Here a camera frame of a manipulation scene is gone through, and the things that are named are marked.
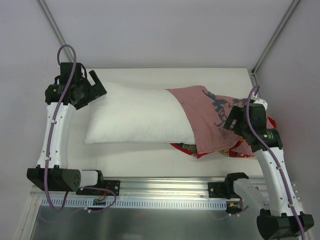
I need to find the pink red patterned pillowcase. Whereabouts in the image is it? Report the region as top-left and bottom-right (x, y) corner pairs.
(164, 85), (278, 160)

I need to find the white pillow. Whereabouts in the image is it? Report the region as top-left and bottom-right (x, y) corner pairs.
(83, 81), (195, 145)

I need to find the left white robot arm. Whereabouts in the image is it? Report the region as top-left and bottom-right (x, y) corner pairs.
(26, 62), (107, 195)

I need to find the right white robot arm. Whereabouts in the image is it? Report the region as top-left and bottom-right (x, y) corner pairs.
(223, 103), (315, 240)

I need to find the right aluminium frame post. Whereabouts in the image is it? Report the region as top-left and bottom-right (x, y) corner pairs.
(251, 0), (301, 76)

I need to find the aluminium frame post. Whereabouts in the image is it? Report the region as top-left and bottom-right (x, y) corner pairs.
(251, 0), (301, 76)
(36, 0), (66, 46)

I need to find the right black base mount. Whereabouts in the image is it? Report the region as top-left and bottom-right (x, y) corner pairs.
(207, 182), (240, 200)

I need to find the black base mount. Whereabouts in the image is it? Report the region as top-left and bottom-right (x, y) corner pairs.
(207, 182), (240, 200)
(75, 179), (121, 197)

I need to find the aluminium mounting rail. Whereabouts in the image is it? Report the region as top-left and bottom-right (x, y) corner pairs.
(30, 176), (268, 201)

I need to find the left aluminium frame post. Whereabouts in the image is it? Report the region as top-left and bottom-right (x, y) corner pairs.
(36, 0), (66, 46)

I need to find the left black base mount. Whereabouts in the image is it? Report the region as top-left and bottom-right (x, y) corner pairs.
(75, 179), (121, 197)

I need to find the white slotted cable duct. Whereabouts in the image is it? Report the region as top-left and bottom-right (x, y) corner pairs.
(39, 198), (228, 210)

